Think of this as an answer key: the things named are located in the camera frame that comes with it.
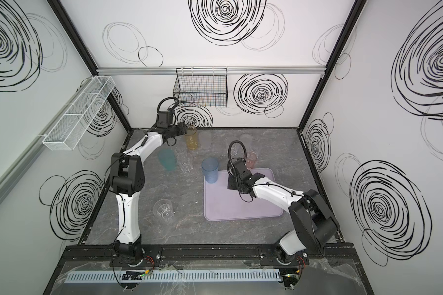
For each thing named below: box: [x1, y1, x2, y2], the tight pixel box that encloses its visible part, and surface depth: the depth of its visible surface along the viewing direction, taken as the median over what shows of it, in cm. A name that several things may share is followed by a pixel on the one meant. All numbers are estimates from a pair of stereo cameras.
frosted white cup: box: [198, 130, 212, 150], surface depth 112 cm
